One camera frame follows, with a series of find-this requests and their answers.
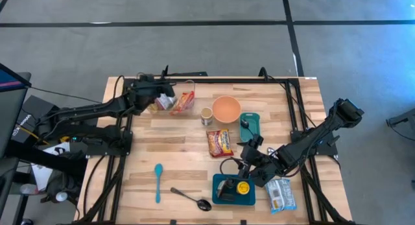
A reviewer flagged clear plastic container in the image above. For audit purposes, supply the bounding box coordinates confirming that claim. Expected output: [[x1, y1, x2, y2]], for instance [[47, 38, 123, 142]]
[[142, 78, 196, 117]]

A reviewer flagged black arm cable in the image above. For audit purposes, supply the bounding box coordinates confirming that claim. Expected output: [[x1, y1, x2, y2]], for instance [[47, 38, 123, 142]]
[[219, 158, 244, 176], [112, 75, 126, 101]]

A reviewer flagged black monitor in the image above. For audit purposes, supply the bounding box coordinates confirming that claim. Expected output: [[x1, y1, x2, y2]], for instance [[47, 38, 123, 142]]
[[0, 62, 32, 160]]

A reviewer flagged blue plastic spoon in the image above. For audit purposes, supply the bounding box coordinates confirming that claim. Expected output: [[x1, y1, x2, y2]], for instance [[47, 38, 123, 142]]
[[154, 163, 164, 204]]

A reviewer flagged dark shiny metal spoon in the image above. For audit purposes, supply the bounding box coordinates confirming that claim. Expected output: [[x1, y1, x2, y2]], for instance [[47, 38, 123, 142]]
[[170, 186, 213, 212]]

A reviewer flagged black equipment case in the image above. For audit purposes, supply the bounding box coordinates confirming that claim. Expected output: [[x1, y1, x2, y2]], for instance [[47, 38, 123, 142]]
[[12, 94, 69, 145]]

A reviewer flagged beige paper cup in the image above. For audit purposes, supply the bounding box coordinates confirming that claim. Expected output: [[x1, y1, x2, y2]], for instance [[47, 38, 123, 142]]
[[200, 106, 214, 126]]

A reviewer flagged brown spice can yellow lid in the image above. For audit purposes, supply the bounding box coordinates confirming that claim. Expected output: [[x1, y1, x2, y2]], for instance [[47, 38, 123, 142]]
[[235, 180, 251, 196]]

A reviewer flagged black stand beam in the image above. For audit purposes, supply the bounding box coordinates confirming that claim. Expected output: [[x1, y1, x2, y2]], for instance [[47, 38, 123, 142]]
[[6, 139, 88, 180]]

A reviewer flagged brown taco mix packet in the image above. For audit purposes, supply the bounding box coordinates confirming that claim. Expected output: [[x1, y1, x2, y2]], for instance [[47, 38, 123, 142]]
[[216, 179, 228, 200]]

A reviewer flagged orange plastic bowl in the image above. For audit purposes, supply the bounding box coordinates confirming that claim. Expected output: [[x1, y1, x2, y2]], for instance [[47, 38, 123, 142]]
[[211, 95, 243, 124]]

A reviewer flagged white paper sheet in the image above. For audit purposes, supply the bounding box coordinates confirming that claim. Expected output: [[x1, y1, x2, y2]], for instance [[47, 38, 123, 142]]
[[31, 141, 71, 191]]

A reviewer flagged yellow cable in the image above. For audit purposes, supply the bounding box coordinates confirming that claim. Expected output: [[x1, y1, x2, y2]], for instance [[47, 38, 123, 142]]
[[27, 126, 49, 145]]

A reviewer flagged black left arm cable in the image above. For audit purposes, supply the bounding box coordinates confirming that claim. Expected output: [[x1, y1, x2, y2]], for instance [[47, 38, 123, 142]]
[[112, 75, 126, 101]]

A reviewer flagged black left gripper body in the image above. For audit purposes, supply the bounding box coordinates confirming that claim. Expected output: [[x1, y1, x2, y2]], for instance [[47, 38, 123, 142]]
[[128, 74, 163, 114]]

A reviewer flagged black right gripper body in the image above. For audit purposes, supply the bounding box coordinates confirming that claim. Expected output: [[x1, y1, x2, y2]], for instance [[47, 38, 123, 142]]
[[241, 134, 270, 172]]

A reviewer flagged white blue noodle packet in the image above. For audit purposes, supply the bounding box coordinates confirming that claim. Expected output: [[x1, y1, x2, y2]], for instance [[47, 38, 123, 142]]
[[265, 178, 298, 215]]

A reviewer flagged black floor cable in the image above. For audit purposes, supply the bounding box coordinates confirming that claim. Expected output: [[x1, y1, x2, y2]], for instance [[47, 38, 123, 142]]
[[30, 86, 103, 104]]

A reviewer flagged black aluminium table frame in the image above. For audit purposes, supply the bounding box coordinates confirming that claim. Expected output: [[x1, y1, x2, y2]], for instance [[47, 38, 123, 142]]
[[76, 76, 357, 225]]

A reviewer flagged red ramen noodle packet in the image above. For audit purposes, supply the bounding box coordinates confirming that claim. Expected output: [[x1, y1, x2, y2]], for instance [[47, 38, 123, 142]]
[[169, 90, 196, 117], [206, 128, 235, 159]]

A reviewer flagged blue plastic bin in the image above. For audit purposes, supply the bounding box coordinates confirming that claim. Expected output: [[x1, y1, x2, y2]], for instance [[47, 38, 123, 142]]
[[211, 173, 257, 206]]

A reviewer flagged small teal plastic bin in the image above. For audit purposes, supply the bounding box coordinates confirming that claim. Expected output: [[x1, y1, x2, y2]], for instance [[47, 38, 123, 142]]
[[239, 112, 262, 145]]

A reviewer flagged small black spoon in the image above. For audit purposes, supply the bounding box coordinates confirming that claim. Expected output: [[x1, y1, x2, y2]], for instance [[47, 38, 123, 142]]
[[241, 119, 257, 138]]

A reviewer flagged green snack packet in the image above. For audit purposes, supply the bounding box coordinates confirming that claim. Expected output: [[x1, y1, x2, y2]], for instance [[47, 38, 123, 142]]
[[154, 93, 178, 111]]

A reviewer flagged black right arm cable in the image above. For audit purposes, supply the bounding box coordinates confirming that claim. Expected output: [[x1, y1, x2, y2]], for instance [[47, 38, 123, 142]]
[[219, 158, 244, 176]]

